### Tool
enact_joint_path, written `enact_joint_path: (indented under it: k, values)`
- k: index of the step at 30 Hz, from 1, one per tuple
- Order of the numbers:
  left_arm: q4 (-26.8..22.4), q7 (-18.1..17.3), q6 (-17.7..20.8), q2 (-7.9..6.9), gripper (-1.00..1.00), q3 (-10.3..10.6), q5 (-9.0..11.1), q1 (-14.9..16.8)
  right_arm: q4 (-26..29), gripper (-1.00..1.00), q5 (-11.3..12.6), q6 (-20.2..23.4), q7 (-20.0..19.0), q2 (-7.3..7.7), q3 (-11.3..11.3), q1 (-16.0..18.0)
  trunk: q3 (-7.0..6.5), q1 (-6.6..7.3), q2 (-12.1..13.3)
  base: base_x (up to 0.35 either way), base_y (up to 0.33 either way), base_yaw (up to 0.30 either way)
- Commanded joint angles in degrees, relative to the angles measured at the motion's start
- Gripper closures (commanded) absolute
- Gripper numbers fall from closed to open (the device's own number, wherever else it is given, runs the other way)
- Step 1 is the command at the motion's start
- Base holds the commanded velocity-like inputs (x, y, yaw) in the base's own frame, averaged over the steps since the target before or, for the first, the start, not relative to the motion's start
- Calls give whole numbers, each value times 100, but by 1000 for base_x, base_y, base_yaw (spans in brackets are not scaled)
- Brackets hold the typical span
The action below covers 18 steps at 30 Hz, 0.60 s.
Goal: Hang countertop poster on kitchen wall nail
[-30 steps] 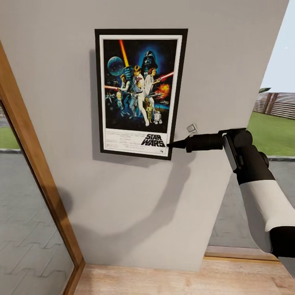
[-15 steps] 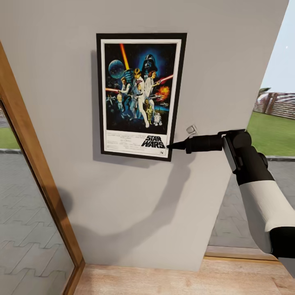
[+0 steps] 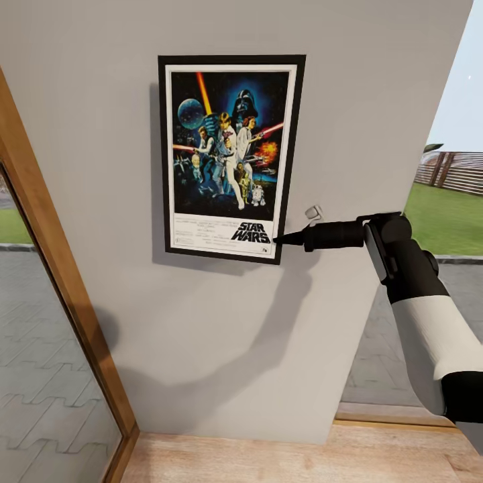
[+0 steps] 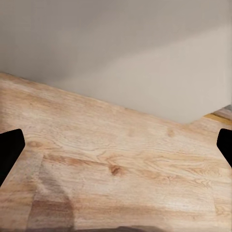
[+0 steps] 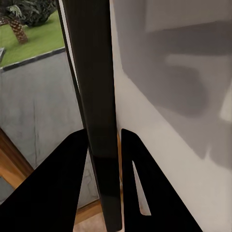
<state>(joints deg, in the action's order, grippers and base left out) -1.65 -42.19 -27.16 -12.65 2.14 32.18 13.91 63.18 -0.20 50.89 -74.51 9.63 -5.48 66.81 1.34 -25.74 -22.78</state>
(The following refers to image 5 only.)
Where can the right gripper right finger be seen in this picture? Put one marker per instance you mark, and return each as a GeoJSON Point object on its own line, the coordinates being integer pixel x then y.
{"type": "Point", "coordinates": [168, 212]}

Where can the door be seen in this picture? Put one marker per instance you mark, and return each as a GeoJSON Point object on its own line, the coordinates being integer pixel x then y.
{"type": "Point", "coordinates": [38, 103]}

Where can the poster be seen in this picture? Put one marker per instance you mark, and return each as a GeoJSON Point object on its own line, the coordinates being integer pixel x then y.
{"type": "Point", "coordinates": [86, 28]}

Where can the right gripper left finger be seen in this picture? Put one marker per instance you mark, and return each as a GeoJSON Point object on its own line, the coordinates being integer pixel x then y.
{"type": "Point", "coordinates": [47, 200]}

